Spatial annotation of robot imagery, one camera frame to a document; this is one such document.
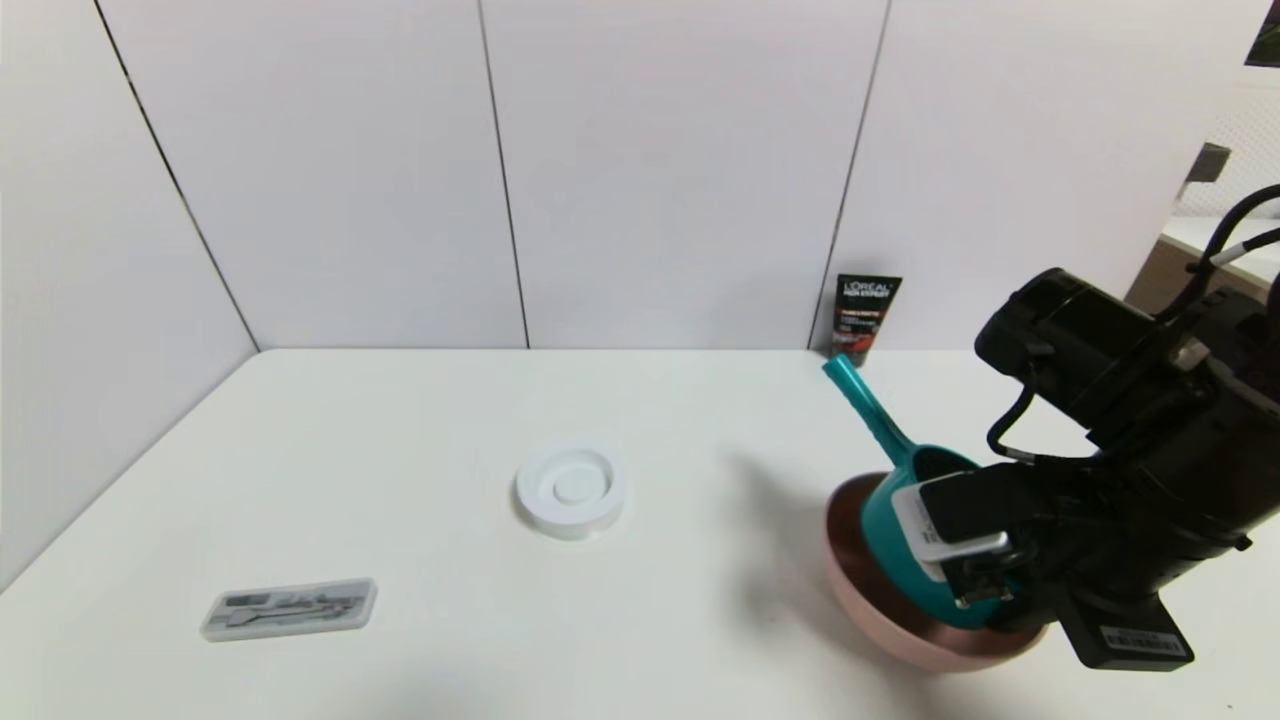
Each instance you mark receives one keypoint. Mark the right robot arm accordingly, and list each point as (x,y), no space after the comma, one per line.
(1080,340)

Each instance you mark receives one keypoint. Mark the black facial cleanser tube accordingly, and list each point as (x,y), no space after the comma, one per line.
(866,312)

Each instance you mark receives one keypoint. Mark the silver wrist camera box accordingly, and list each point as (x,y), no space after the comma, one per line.
(918,528)

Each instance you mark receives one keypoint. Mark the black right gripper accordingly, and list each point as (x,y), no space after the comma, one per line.
(1128,632)

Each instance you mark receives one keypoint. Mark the side cabinet with white top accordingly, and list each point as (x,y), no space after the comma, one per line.
(1200,235)

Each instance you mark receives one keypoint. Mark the pink bowl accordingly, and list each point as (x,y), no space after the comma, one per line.
(930,645)

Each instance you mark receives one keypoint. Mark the small black wall bracket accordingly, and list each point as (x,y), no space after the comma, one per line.
(1208,162)

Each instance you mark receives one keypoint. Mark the white round plastic lid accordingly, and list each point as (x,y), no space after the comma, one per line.
(570,488)

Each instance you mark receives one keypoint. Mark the clear plastic tool case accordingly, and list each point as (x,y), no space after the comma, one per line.
(288,610)

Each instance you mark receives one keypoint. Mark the perforated pegboard panel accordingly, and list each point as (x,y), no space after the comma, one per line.
(1245,130)

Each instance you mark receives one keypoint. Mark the dark framed wall board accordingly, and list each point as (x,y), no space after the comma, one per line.
(1266,35)

